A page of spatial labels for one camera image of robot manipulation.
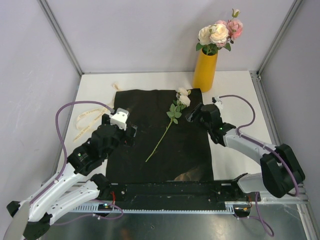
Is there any right aluminium frame post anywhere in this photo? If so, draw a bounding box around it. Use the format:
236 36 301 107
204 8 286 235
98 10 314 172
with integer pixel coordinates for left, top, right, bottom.
256 0 305 77

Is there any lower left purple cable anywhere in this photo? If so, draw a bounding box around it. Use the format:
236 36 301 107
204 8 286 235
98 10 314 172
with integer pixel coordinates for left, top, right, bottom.
53 197 125 226

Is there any left aluminium frame post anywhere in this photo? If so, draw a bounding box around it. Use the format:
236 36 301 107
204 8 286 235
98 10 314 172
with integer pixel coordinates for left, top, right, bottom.
37 0 84 77

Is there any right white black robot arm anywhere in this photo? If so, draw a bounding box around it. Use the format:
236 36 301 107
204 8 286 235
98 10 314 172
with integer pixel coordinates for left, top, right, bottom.
186 103 306 201

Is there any grey slotted cable duct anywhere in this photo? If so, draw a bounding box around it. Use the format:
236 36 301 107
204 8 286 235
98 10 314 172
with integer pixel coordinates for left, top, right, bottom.
70 201 251 218

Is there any yellow cylindrical vase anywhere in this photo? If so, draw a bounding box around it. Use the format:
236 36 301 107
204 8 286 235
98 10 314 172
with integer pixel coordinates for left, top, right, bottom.
192 50 218 93

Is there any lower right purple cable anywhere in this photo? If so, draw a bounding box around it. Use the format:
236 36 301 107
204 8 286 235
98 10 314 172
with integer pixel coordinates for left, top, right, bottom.
246 191 275 237

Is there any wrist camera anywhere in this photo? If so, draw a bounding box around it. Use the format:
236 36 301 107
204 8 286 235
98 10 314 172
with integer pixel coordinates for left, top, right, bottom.
212 96 224 111
110 107 130 131

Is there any aluminium frame post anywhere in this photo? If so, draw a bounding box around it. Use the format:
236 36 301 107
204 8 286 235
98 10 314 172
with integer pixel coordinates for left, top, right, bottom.
37 0 84 77
256 0 305 77

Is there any pink flower stem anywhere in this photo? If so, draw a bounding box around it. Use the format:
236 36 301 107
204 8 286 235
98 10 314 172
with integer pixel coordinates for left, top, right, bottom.
210 20 229 48
227 9 244 44

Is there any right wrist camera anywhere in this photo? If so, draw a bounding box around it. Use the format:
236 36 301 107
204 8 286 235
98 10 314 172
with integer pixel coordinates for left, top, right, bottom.
212 96 224 111

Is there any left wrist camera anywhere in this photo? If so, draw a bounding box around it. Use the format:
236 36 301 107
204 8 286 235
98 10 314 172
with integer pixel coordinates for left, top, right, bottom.
110 107 130 131

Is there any cream printed ribbon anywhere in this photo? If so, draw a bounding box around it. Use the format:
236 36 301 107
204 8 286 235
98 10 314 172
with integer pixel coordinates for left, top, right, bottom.
70 80 123 144

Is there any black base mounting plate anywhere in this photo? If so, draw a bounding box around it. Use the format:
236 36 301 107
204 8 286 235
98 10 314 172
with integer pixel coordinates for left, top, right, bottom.
93 180 260 208

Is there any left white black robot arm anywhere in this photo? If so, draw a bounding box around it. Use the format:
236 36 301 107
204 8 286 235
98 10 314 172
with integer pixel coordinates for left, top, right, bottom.
4 108 136 240

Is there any black wrapping paper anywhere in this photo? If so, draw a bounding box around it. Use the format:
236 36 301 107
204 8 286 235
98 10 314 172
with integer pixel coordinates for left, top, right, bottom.
105 89 214 183

